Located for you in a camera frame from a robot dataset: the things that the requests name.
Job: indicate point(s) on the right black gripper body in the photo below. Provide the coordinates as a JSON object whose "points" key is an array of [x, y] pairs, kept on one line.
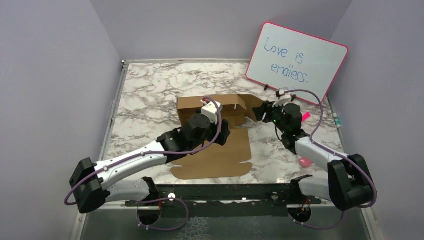
{"points": [[274, 115]]}

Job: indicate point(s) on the pink marker pen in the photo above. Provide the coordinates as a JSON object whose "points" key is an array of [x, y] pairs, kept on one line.
{"points": [[306, 116]]}

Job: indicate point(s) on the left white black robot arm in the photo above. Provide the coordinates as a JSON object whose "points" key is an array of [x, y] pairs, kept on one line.
{"points": [[95, 183]]}

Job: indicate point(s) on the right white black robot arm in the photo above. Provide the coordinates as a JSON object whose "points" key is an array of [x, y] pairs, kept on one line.
{"points": [[348, 183]]}

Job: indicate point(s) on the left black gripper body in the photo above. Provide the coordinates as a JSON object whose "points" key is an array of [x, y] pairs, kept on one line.
{"points": [[212, 135]]}

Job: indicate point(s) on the pink framed whiteboard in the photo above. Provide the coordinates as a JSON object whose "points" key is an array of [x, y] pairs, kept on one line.
{"points": [[287, 58]]}

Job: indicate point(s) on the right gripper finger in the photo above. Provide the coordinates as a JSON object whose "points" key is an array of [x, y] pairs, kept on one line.
{"points": [[261, 110], [259, 116]]}

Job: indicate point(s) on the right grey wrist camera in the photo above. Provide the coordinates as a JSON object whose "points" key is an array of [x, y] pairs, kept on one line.
{"points": [[283, 97]]}

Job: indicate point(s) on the aluminium table frame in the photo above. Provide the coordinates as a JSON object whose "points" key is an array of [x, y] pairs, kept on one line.
{"points": [[225, 200]]}

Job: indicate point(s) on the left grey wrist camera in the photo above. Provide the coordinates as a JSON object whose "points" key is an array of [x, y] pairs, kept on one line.
{"points": [[210, 111]]}

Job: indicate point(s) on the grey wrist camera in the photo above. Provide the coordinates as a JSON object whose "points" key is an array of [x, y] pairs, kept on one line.
{"points": [[283, 97], [210, 111]]}

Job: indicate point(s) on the brown cardboard box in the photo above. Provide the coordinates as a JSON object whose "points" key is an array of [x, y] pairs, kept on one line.
{"points": [[231, 159]]}

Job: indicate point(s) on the pink eraser block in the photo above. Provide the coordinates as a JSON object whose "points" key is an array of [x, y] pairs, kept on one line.
{"points": [[305, 162]]}

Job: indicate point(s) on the green capped marker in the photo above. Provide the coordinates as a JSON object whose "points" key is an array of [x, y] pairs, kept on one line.
{"points": [[336, 120]]}

